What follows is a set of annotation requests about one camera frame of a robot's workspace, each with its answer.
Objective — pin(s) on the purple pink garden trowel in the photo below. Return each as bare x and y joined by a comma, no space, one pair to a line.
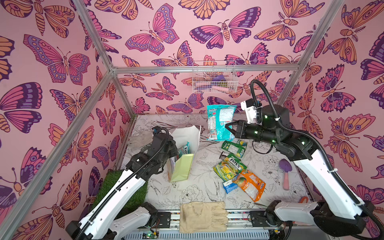
286,167

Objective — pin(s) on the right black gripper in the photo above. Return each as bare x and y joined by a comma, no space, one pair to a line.
237,130

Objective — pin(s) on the yellow-green Fox's spring tea bag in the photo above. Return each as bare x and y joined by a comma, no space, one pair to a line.
229,168

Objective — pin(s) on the orange Fox's candy bag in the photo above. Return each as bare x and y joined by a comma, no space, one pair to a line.
252,185

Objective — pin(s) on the teal candy bag back-side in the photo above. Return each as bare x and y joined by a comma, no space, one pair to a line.
218,117

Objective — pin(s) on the teal Fox's candy bag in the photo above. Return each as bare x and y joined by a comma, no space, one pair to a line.
184,150

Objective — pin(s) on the beige work glove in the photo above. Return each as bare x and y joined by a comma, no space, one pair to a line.
203,216

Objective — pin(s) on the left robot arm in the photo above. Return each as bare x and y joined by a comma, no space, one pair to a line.
102,222

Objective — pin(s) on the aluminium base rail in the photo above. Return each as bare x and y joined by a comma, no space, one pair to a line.
234,225

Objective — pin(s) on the small blue snack pack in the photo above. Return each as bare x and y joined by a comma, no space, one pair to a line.
229,186

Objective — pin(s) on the small brown snack pack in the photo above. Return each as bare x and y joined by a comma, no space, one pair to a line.
223,156

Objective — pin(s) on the green spring tea bag back-side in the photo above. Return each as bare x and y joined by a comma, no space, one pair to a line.
236,148

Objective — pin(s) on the orange white garden glove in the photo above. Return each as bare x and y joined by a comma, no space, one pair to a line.
304,200

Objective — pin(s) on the white wire basket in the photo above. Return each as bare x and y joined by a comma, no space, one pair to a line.
214,77

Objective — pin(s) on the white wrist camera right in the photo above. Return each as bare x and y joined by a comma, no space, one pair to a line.
253,110

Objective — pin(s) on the green artificial grass mat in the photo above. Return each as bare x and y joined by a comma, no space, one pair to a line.
112,180

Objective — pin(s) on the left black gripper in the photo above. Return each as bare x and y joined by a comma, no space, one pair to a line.
173,153

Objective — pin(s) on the white paper bag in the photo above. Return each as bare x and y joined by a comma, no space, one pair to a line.
179,168

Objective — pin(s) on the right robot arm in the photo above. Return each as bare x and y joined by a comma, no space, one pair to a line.
341,213

